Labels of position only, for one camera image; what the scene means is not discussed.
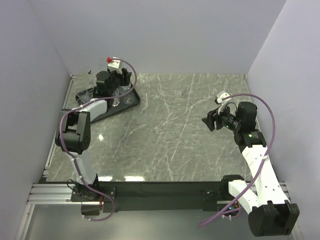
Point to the clear stemmed wine glass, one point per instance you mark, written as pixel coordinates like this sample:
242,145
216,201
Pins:
87,75

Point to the small clear shot glass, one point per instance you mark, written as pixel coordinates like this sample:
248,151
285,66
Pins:
82,101

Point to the small clear tumbler glass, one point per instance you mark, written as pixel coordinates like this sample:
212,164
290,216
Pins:
83,95

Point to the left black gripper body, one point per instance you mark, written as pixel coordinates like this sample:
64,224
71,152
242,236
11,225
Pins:
118,79

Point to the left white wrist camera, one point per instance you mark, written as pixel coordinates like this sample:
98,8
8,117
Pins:
114,64

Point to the aluminium frame rail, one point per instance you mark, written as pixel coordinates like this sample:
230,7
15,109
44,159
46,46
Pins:
49,194

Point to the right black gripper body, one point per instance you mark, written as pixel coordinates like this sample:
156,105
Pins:
226,119

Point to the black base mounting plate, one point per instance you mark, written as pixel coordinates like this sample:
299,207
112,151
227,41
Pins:
153,196

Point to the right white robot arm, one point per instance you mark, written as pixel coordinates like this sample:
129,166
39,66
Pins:
270,212

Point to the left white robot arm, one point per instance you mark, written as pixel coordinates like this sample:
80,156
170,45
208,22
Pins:
73,134

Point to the black plastic tray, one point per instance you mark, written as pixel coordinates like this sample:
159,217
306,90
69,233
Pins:
99,108

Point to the tiny clear shot glass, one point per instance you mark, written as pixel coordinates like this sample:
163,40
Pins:
179,93

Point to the clear faceted small glass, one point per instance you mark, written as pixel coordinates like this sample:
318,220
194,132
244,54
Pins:
116,99

